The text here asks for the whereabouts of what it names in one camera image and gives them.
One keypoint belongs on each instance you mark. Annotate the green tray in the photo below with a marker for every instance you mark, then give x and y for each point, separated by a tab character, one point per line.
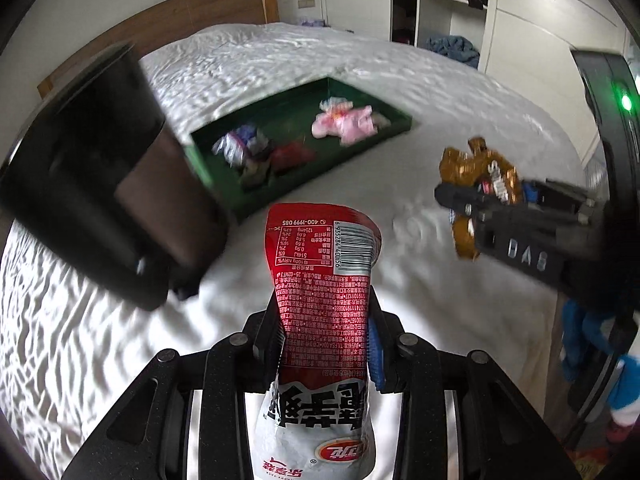
300	130

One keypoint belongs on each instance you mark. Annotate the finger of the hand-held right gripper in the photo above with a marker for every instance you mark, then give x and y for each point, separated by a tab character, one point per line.
460	199
560	195

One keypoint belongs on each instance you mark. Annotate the red snack packet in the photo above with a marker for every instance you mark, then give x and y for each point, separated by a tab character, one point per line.
294	154

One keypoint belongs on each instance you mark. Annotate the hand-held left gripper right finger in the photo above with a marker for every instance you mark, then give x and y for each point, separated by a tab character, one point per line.
376	355

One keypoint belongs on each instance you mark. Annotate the black and copper electric kettle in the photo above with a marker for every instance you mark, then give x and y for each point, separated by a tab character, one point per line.
100	175

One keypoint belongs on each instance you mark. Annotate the blue patterned clothing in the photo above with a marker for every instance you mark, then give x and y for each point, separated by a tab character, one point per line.
585	335

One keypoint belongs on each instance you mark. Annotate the wooden headboard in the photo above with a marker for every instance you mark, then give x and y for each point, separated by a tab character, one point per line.
150	30

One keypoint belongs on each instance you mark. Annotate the blue and silver snack packet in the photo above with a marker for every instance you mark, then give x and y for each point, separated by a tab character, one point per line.
240	142

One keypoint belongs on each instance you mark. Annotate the bed with white quilt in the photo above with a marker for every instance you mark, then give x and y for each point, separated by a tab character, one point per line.
425	270

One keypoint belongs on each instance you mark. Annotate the beige wall socket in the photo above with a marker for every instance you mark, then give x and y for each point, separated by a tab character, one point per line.
306	3

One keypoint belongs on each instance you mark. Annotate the red and white snack pouch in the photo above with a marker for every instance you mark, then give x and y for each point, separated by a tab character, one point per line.
320	285

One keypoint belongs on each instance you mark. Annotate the crumpled blue cloth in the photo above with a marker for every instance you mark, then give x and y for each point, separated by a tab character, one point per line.
452	50

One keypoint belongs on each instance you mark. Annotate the pink cartoon character packet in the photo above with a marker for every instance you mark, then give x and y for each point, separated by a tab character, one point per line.
345	122

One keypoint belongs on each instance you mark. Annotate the small beige snack packet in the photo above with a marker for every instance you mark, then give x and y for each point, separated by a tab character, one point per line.
256	172

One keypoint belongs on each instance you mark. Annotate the white wardrobe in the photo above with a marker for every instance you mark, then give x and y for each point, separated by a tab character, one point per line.
525	10

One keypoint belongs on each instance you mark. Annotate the brown chocolate packet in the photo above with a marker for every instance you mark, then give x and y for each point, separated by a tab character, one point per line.
470	170

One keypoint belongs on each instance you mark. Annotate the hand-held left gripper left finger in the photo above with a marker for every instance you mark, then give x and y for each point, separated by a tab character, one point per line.
265	350

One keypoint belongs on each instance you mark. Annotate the small purple cloth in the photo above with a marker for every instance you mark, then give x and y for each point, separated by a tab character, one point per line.
312	22

